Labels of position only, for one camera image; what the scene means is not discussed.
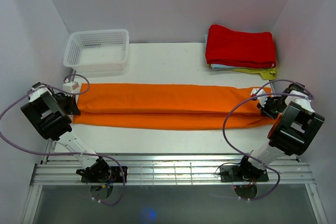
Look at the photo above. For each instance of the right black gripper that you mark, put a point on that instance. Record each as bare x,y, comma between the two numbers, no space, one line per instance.
265,110

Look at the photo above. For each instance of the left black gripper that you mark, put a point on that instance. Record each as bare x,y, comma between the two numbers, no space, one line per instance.
71,109

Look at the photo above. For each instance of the orange trousers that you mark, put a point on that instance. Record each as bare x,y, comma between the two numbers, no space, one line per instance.
158,106

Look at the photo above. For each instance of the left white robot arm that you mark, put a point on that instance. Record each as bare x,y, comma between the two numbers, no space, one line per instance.
49,113

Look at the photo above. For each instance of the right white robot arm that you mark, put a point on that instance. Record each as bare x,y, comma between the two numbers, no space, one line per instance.
295,127

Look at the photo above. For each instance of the yellow-green folded trousers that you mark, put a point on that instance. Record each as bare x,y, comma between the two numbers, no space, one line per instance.
266,74

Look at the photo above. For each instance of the white plastic basket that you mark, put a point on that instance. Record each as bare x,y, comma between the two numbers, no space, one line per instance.
97,50

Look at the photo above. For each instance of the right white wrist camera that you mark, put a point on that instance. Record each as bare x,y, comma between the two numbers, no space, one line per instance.
261,96

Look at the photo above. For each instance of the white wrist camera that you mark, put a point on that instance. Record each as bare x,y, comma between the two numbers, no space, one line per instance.
71,88
261,96

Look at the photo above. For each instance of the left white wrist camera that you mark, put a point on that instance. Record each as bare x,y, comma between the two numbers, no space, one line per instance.
71,88

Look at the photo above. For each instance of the aluminium rail frame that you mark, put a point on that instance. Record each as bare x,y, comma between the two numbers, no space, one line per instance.
167,170

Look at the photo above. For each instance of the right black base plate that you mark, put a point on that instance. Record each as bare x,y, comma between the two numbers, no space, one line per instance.
235,173

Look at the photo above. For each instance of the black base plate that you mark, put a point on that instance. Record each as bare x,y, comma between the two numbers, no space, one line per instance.
235,173
114,175

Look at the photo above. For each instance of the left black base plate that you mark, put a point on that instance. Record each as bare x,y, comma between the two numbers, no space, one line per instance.
114,175

